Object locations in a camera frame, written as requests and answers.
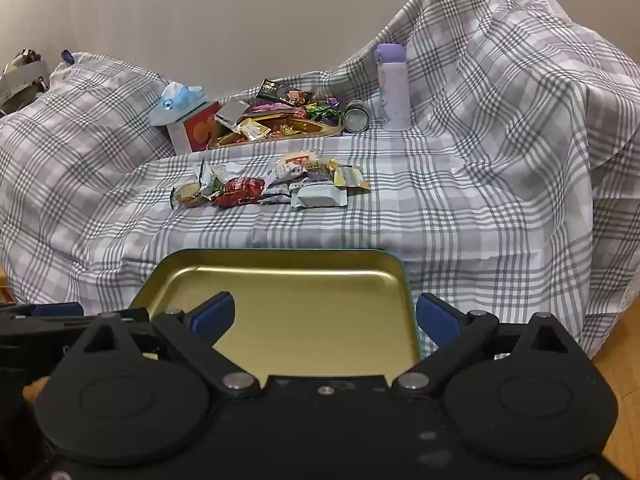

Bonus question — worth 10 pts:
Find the gold white snack packet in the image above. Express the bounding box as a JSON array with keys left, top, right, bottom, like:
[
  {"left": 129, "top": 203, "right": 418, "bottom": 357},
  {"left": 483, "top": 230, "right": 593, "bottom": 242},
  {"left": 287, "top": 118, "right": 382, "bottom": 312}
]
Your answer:
[{"left": 332, "top": 164, "right": 372, "bottom": 194}]

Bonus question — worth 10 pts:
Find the green biscuit packet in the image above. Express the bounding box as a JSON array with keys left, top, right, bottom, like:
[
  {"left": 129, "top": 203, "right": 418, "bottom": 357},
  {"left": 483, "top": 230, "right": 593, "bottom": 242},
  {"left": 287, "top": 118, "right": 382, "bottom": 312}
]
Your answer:
[{"left": 171, "top": 184, "right": 207, "bottom": 209}]

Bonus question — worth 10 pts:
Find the gold candy dish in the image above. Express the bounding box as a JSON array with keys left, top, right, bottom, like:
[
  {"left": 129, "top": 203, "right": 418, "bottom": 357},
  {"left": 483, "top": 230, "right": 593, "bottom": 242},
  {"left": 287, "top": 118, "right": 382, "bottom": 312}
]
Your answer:
[{"left": 207, "top": 115, "right": 343, "bottom": 150}]

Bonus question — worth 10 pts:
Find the dark drink can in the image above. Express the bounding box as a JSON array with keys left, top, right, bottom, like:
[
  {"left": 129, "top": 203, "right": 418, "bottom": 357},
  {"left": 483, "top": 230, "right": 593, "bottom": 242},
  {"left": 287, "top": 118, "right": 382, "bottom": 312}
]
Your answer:
[{"left": 342, "top": 100, "right": 371, "bottom": 134}]

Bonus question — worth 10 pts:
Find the red snack packet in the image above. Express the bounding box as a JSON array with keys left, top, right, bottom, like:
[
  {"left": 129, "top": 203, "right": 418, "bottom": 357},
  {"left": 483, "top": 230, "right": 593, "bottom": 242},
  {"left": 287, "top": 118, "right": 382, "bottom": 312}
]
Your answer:
[{"left": 214, "top": 176, "right": 266, "bottom": 209}]

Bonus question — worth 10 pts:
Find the grey cardboard box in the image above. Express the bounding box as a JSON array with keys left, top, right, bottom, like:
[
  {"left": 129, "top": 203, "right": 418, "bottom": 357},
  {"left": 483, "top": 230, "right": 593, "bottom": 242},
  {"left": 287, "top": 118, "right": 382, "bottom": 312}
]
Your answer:
[{"left": 0, "top": 57, "right": 50, "bottom": 107}]

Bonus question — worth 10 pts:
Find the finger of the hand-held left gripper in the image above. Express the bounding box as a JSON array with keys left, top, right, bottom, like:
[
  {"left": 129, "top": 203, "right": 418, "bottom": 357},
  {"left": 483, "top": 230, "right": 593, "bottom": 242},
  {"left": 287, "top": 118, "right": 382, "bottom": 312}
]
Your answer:
[
  {"left": 0, "top": 301, "right": 85, "bottom": 333},
  {"left": 0, "top": 332, "right": 68, "bottom": 367}
]

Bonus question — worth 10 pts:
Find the rice cracker packet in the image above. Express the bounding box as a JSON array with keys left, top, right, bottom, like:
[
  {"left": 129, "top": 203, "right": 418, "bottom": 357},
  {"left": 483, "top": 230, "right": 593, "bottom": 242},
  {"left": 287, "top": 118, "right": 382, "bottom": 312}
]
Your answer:
[{"left": 267, "top": 151, "right": 322, "bottom": 183}]

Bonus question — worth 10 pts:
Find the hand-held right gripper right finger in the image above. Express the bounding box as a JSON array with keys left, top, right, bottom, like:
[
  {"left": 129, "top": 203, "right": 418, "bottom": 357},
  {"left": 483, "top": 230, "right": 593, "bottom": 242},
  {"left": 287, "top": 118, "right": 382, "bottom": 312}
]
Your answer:
[{"left": 392, "top": 292, "right": 581, "bottom": 397}]

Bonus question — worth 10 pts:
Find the cream snack packet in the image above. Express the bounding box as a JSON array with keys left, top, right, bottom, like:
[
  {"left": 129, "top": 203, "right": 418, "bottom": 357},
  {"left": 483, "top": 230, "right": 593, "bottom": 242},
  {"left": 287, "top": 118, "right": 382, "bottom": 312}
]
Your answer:
[{"left": 240, "top": 120, "right": 272, "bottom": 142}]

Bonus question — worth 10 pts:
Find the purple insulated bottle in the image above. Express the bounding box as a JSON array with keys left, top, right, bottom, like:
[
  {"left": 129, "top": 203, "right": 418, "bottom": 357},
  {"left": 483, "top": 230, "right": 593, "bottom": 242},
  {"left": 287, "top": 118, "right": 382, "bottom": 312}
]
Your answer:
[{"left": 375, "top": 43, "right": 413, "bottom": 132}]

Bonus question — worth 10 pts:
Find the red and white box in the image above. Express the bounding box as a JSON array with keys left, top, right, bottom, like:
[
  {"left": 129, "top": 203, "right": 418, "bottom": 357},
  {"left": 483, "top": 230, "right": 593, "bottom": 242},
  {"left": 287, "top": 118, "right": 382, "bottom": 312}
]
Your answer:
[{"left": 166, "top": 101, "right": 222, "bottom": 156}]

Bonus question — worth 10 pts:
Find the gold tin tray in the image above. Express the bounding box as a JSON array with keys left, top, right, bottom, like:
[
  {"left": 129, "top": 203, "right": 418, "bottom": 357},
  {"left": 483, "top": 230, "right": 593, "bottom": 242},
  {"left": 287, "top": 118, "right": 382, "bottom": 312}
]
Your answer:
[{"left": 130, "top": 248, "right": 422, "bottom": 376}]

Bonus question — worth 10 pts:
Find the grey plaid cloth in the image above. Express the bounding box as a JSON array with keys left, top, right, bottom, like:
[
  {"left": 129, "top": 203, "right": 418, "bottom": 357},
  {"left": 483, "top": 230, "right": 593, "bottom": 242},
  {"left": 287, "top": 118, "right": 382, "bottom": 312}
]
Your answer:
[{"left": 0, "top": 0, "right": 640, "bottom": 361}]

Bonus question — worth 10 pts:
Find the silver foil packet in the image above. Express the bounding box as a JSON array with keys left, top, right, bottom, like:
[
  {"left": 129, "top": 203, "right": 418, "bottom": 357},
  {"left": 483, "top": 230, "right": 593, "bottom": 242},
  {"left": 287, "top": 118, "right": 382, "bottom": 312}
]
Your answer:
[{"left": 215, "top": 99, "right": 248, "bottom": 128}]

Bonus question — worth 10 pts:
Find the blue tissue pack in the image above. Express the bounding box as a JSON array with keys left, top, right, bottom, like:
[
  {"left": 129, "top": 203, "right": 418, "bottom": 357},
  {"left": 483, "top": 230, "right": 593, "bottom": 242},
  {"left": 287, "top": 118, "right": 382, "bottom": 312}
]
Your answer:
[{"left": 150, "top": 81, "right": 207, "bottom": 127}]

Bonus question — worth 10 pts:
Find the black wafer box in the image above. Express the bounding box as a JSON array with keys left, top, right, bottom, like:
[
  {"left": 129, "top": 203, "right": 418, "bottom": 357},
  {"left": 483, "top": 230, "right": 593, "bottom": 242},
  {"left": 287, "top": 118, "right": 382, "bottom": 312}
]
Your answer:
[{"left": 257, "top": 78, "right": 313, "bottom": 107}]

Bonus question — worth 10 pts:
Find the white hawthorn strip packet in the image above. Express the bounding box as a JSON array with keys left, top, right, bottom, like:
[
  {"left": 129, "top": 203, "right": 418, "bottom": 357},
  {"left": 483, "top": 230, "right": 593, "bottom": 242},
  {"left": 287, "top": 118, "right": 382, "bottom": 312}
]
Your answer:
[{"left": 291, "top": 184, "right": 349, "bottom": 210}]

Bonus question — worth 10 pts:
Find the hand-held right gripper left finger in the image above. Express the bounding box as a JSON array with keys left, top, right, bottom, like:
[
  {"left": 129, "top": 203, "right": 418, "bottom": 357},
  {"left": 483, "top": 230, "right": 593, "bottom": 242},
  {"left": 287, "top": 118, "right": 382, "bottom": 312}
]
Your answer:
[{"left": 80, "top": 291, "right": 263, "bottom": 397}]

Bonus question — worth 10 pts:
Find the green white snack packet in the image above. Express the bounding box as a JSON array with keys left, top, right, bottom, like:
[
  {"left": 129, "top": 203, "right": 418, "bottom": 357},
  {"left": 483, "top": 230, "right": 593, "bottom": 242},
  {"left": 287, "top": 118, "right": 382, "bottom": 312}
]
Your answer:
[{"left": 192, "top": 159, "right": 241, "bottom": 197}]

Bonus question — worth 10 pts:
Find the camouflage cloth item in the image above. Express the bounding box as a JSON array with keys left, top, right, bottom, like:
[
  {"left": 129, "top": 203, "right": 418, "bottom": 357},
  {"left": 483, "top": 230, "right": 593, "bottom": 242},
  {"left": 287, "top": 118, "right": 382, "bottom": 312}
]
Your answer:
[{"left": 4, "top": 48, "right": 42, "bottom": 69}]

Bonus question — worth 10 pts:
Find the clear walnut packet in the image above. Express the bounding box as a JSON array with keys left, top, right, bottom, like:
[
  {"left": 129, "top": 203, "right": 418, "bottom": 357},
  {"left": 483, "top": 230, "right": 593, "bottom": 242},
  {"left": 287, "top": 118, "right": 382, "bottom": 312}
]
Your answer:
[{"left": 300, "top": 167, "right": 338, "bottom": 189}]

